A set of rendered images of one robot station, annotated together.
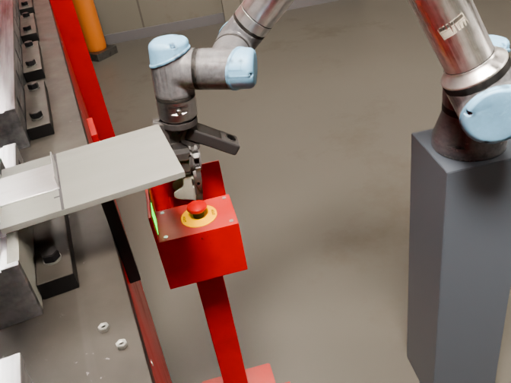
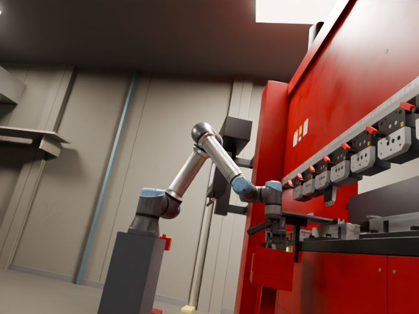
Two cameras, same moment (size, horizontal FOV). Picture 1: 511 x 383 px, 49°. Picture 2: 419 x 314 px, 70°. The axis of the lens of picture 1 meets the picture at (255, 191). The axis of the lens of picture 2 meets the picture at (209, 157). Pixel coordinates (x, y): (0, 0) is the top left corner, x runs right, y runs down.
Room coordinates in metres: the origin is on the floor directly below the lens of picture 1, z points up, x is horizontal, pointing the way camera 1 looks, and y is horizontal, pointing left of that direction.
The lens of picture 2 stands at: (2.36, 0.17, 0.77)
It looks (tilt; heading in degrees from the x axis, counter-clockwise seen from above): 17 degrees up; 195
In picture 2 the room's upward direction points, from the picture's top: 10 degrees clockwise
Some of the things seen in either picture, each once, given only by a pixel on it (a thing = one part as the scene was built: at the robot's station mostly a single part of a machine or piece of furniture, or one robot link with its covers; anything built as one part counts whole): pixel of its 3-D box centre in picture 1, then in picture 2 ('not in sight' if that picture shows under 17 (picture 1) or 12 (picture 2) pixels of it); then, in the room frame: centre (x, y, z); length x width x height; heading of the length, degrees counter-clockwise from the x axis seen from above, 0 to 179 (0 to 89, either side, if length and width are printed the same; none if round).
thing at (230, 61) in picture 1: (226, 64); (250, 193); (0.99, 0.01, 1.04); 0.11 x 0.11 x 0.08; 78
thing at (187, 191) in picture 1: (188, 193); not in sight; (0.97, 0.14, 0.79); 0.06 x 0.03 x 0.09; 98
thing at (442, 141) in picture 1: (470, 121); (145, 225); (1.00, -0.47, 0.82); 0.15 x 0.15 x 0.10
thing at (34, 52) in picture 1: (32, 60); not in sight; (1.69, 0.60, 0.89); 0.30 x 0.05 x 0.03; 16
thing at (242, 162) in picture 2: not in sight; (248, 159); (-0.47, -0.22, 1.67); 0.40 x 0.24 x 0.07; 16
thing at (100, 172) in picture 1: (89, 172); (299, 217); (0.75, 0.25, 1.00); 0.26 x 0.18 x 0.01; 106
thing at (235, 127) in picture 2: not in sight; (227, 168); (-0.37, -0.39, 1.52); 0.51 x 0.25 x 0.85; 20
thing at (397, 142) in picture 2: not in sight; (401, 134); (1.27, 0.54, 1.26); 0.15 x 0.09 x 0.17; 16
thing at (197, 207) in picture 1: (198, 211); not in sight; (0.89, 0.12, 0.79); 0.04 x 0.04 x 0.04
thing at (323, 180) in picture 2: not in sight; (328, 174); (0.69, 0.38, 1.26); 0.15 x 0.09 x 0.17; 16
